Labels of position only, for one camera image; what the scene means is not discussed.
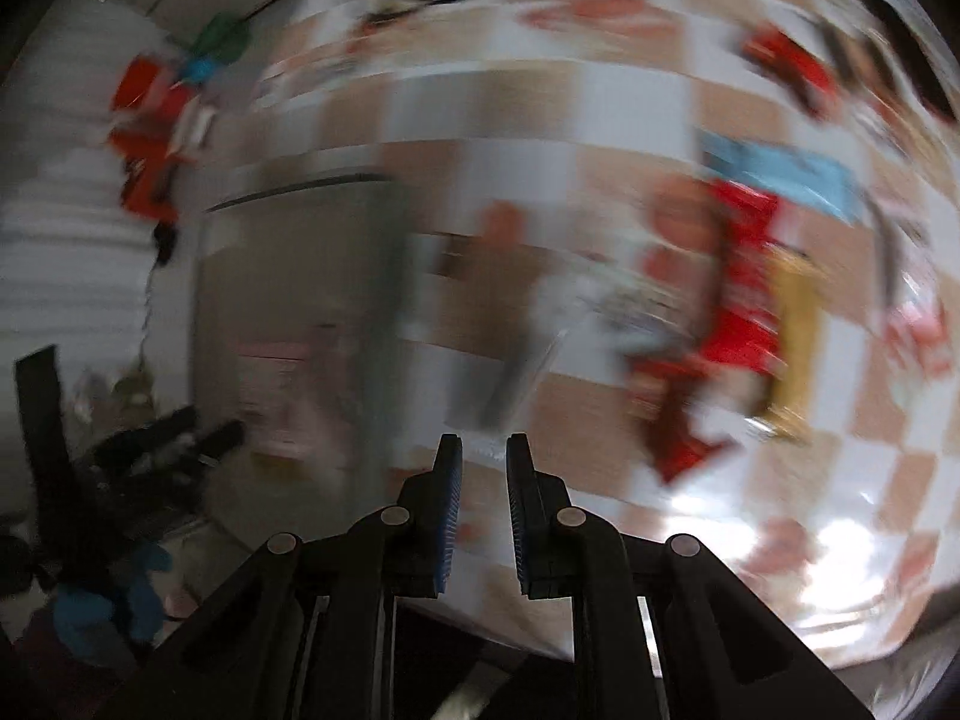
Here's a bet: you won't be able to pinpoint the green plastic item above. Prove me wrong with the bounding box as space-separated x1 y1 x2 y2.
191 11 254 66

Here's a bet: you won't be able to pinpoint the orange red snack packet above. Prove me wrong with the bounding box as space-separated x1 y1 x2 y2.
630 356 740 485

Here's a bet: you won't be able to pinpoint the blue snack packet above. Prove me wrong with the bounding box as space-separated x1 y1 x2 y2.
703 133 861 224

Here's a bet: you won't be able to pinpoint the pink snack packet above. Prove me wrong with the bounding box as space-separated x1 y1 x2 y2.
240 326 353 458

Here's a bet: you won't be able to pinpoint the bright red snack packet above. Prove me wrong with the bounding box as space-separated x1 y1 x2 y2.
701 180 782 377

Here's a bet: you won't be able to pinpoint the dark stick snack clear wrapper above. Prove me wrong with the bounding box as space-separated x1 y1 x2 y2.
480 315 572 430

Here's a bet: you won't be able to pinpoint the red plastic items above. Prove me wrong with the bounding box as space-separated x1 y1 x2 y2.
109 56 220 224

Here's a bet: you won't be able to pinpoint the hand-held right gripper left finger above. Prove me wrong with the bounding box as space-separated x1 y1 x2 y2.
97 433 464 720

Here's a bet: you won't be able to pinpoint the grey storage box green rim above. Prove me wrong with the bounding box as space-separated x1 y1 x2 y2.
191 172 410 473

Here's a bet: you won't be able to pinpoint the yellow snack packet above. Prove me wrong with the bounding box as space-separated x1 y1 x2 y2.
756 251 824 441

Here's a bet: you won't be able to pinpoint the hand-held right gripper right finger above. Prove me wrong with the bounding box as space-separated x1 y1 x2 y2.
506 433 875 720

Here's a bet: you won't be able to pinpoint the red and black snack packet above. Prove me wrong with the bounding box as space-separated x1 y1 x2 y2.
741 25 839 119

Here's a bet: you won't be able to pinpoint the blue cloth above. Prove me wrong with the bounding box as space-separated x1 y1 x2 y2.
52 540 175 647

